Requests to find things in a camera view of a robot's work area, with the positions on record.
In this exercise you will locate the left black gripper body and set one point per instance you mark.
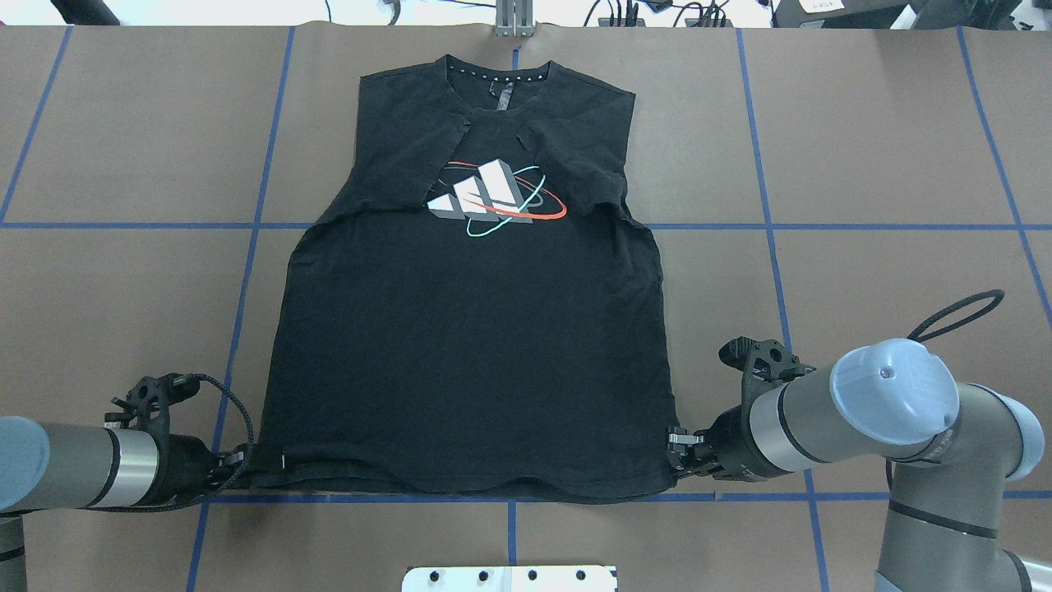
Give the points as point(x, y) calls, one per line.
point(182, 460)

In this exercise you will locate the black printed t-shirt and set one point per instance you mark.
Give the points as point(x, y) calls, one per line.
point(477, 312)

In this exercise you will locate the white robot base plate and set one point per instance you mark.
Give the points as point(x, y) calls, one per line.
point(586, 577)

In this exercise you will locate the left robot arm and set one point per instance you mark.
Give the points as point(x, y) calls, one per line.
point(55, 466)

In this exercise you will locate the aluminium frame post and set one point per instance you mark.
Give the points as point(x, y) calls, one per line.
point(514, 18)

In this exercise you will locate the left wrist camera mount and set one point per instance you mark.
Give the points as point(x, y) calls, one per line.
point(146, 406)

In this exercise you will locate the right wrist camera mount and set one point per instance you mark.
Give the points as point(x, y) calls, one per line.
point(767, 360)

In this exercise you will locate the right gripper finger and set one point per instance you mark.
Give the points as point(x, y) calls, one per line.
point(681, 438)
point(689, 463)

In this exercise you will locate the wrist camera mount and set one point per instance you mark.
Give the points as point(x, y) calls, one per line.
point(146, 406)
point(767, 360)

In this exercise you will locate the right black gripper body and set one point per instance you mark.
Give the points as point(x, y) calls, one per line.
point(731, 446)

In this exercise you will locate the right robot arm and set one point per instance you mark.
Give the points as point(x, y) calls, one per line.
point(953, 446)

